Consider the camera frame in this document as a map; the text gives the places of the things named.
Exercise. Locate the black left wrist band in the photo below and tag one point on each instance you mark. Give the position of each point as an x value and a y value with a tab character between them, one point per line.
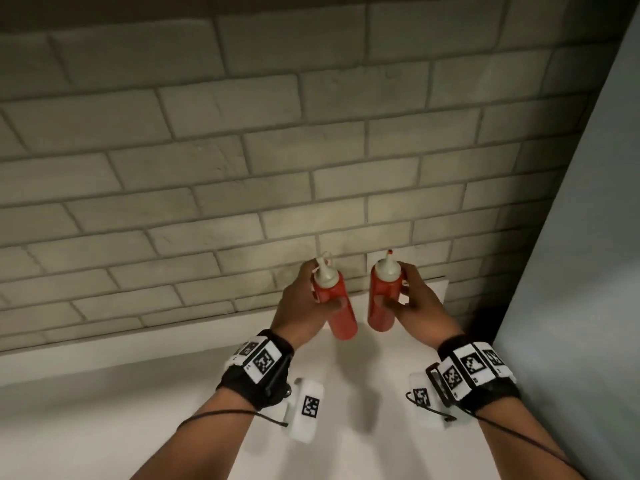
257	369

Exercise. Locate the person's left hand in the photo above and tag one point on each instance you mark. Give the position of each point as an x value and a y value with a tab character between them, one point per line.
300	309

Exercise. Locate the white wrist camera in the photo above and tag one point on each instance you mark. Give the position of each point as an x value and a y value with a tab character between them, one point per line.
430	402
305	409

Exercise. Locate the white countertop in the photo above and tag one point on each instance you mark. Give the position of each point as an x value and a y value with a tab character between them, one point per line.
375	419

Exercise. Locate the red squeeze bottle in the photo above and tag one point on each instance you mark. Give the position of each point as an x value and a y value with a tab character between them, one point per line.
335	299
384	294

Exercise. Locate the black right wrist band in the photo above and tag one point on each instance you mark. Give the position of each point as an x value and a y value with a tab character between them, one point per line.
475	374

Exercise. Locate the person's right hand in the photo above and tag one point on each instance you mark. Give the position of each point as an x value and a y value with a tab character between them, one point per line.
425	309

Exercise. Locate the person's left forearm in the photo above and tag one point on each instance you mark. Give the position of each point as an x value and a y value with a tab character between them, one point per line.
200	439

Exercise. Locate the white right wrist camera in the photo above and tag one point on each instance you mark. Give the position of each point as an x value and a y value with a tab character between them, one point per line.
430	402

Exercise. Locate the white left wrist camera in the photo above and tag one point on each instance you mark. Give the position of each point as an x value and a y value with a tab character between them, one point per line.
305	409

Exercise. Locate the black wrist band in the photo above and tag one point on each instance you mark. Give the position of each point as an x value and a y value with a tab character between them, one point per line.
257	369
475	374

